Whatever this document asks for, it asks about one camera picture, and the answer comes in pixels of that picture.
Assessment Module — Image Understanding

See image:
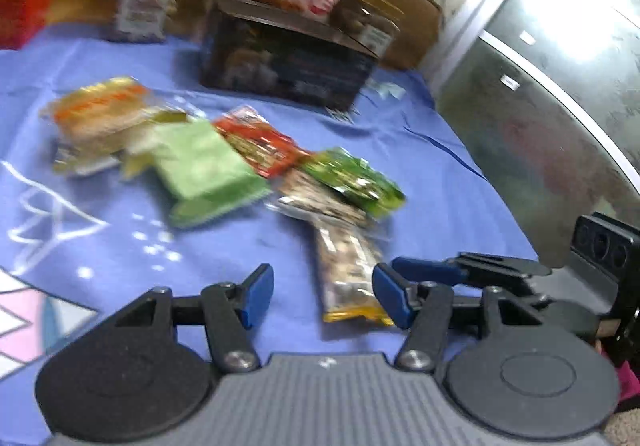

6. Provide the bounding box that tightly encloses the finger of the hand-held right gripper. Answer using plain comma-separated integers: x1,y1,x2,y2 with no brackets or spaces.
515,276,601,339
392,253,553,285

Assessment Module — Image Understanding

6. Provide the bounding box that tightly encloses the light green snack packet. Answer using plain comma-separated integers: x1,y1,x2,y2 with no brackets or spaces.
124,118,269,229

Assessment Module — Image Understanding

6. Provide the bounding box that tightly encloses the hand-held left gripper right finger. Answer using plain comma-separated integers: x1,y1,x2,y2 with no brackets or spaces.
372,263,566,372

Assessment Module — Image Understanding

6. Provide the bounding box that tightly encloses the blue printed blanket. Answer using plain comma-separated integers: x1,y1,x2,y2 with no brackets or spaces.
0,22,540,446

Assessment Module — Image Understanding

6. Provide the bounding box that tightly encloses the nut bar packet yellow edge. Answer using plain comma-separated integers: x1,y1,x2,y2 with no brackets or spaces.
311,220,397,327

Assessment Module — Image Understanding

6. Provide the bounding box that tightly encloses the pecan jar gold lid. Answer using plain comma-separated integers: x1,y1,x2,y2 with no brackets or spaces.
331,0,404,62

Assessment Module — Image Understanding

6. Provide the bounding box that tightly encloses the black printed box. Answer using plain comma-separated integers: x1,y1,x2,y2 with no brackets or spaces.
199,0,382,113

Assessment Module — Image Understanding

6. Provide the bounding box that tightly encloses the dark green snack packet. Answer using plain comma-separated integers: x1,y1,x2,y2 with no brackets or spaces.
299,147,407,220

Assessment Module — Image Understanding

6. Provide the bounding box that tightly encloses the brown nut snack packet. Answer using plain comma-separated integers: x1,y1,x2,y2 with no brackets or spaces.
266,170,375,228

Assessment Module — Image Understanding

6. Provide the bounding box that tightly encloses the orange yellow snack packet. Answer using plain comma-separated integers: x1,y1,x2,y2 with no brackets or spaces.
41,77,187,175

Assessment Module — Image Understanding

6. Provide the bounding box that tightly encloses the red snack packet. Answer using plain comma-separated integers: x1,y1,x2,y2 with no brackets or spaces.
212,106,312,179

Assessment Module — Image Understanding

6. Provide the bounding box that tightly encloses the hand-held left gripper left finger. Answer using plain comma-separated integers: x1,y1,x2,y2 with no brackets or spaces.
102,263,275,374

